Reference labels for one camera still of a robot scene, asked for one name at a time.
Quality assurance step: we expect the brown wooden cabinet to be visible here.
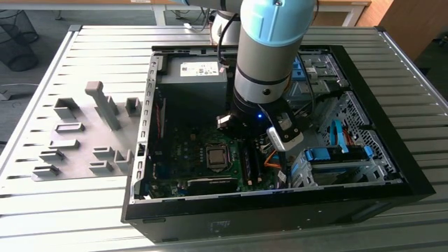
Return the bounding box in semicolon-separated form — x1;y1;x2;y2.
356;0;448;61

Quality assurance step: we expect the grey metal disk bay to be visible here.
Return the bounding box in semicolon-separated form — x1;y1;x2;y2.
290;51;351;112
288;154;391;187

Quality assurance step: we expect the blue disk carrier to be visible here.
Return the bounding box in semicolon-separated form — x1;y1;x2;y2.
291;55;304;82

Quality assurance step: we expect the green motherboard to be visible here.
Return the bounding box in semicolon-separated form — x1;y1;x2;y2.
147;122;282;196

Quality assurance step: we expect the black open PC case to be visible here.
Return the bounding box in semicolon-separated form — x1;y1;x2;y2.
120;44;438;244

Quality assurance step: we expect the black camera cable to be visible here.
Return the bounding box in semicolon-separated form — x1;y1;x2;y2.
216;13;243;69

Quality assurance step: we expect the grey power supply white label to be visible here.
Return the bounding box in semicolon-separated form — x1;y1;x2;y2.
156;55;236;124

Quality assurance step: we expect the CPU socket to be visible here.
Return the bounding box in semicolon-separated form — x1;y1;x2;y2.
204;143;232;171

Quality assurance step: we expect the black disk in blue carrier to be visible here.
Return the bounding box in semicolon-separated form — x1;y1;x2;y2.
303;145;372;162

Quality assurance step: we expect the black mesh waste basket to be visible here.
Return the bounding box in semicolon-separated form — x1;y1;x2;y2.
0;10;40;72

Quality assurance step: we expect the light blue flat wire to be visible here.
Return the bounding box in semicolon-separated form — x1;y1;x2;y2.
330;119;351;153

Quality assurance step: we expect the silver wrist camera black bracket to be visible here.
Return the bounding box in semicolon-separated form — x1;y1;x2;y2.
258;103;304;152

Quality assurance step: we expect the white framed desk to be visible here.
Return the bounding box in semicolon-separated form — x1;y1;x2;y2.
150;0;372;27

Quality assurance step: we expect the grey parts rack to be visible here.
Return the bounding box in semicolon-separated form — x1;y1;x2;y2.
31;80;143;182

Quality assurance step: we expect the black wire bundle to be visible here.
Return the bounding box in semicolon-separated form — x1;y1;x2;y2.
290;89;343;132

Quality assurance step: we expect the orange wire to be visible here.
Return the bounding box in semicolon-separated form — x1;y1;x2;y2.
264;151;287;169

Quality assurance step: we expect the black graphics card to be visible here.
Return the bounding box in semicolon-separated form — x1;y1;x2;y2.
184;175;240;195

